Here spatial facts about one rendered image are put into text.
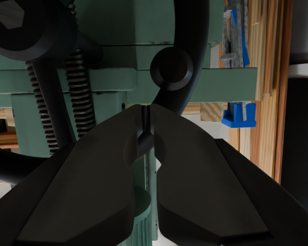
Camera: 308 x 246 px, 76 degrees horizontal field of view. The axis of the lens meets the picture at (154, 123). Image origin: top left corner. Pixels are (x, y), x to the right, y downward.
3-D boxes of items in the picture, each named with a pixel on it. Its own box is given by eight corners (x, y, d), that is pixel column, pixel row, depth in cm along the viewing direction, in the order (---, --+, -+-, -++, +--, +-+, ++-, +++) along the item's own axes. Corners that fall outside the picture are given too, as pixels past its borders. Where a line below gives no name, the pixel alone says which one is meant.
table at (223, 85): (301, 62, 25) (295, 109, 26) (218, 71, 55) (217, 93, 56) (-190, 74, 24) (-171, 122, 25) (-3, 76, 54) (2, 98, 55)
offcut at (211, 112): (224, 99, 40) (223, 118, 41) (204, 98, 42) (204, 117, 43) (221, 101, 37) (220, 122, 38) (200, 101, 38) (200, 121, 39)
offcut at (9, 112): (26, 104, 41) (29, 121, 41) (4, 106, 37) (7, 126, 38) (39, 105, 39) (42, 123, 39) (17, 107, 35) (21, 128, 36)
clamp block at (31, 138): (121, 91, 25) (124, 156, 27) (131, 87, 38) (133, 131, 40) (4, 93, 25) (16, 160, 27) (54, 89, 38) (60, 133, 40)
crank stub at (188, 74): (143, 83, 11) (159, 35, 10) (145, 81, 16) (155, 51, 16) (187, 98, 11) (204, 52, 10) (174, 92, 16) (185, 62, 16)
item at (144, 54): (211, 43, 33) (210, 68, 34) (187, 57, 54) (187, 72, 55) (-30, 49, 33) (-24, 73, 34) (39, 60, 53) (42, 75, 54)
